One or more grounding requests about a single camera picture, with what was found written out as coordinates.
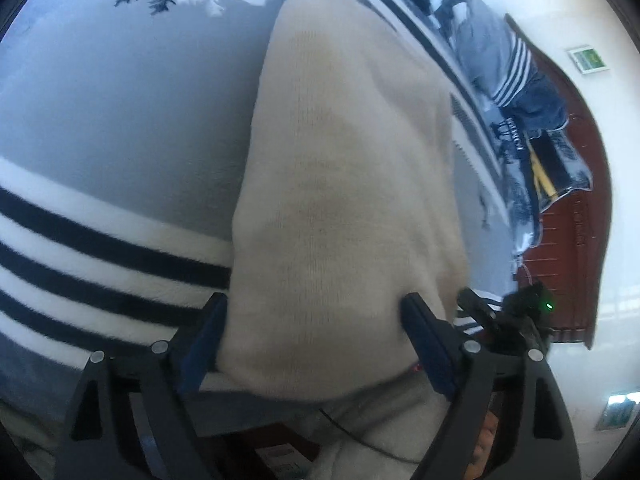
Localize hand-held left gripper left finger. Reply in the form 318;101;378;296
55;292;231;480

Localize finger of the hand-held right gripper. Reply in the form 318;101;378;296
456;287;502;335

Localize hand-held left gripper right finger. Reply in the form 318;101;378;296
400;292;583;480

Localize cream knit sweater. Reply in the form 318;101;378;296
200;0;471;403

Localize person's right hand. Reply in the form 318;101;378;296
475;410;503;467

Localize blue patterned fringed cloth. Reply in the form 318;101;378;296
492;115;595;253

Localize dark blue jeans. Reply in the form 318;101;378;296
500;67;570;137

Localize grey blanket with navy stripes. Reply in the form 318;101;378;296
0;0;531;411

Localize grey garment with white stripes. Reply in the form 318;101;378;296
450;0;537;107

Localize thin black cable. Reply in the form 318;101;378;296
317;407;426;465

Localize green framed wall sign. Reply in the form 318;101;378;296
567;45;610;75

